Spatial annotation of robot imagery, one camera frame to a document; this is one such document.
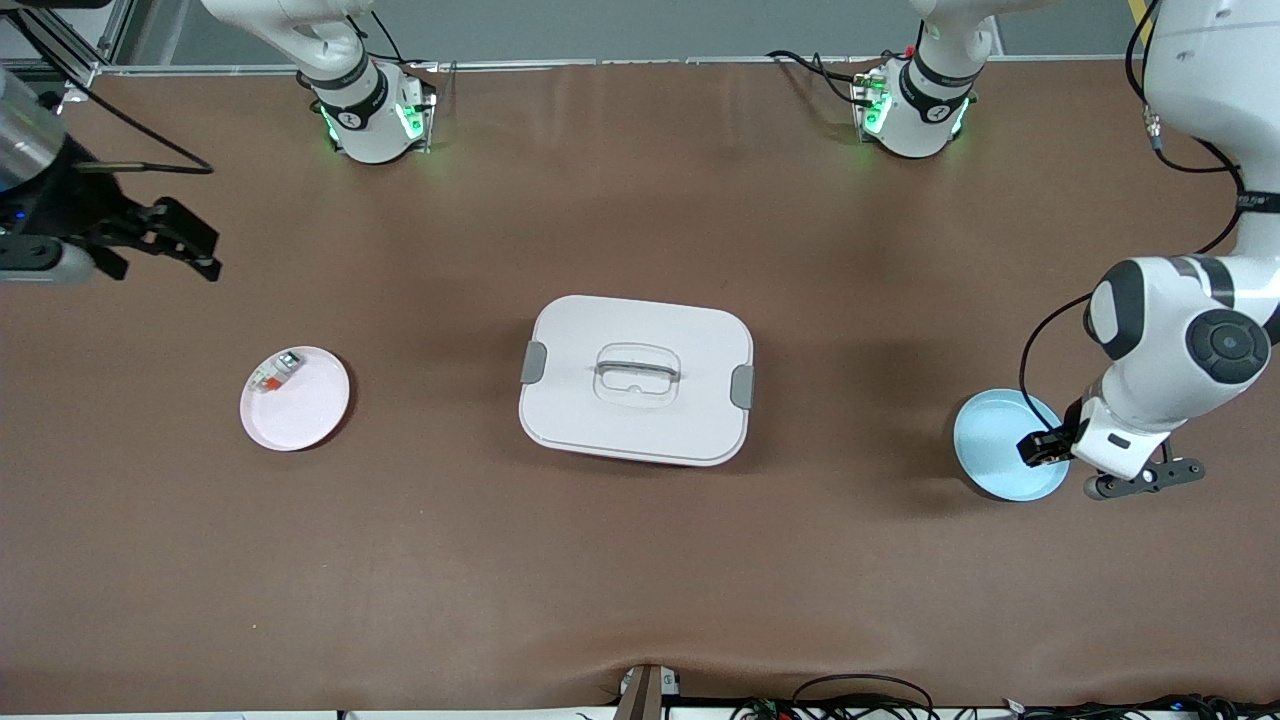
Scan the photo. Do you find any light blue round plate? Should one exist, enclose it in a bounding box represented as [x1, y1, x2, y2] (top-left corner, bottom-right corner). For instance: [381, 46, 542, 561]
[953, 389, 1071, 502]

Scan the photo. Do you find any white and orange connector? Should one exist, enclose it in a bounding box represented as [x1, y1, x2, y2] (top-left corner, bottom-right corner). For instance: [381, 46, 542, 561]
[250, 352, 304, 394]

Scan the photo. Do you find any pink round plate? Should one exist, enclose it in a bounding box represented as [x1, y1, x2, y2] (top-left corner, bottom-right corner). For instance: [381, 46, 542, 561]
[240, 346, 352, 452]

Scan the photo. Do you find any white lidded box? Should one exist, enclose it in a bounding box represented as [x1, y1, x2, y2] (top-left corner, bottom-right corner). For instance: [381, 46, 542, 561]
[518, 295, 755, 468]

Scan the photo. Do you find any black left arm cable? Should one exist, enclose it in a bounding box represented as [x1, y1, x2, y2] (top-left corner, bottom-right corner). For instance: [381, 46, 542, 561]
[1019, 0, 1253, 443]

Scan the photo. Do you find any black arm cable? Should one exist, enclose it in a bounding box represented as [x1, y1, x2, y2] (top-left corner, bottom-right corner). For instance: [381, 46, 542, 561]
[1019, 0, 1253, 443]
[15, 8, 214, 177]

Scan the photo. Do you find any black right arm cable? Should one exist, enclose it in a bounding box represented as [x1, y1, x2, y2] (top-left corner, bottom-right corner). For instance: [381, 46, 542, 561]
[15, 8, 214, 177]

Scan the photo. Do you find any aluminium frame post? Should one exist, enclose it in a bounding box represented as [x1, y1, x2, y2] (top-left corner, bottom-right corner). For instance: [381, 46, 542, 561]
[20, 10, 136, 89]

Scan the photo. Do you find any black looped cable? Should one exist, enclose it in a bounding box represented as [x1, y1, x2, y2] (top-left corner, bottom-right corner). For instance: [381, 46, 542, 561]
[792, 673, 936, 720]

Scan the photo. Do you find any clear box lid handle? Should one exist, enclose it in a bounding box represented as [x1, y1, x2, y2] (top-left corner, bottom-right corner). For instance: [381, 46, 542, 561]
[595, 343, 682, 401]

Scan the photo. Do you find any black base power cable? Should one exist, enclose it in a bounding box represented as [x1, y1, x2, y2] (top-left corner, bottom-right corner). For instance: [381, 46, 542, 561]
[766, 48, 873, 103]

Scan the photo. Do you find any metal table edge rail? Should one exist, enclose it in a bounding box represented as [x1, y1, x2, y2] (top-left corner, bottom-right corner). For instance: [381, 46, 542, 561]
[95, 55, 1146, 77]

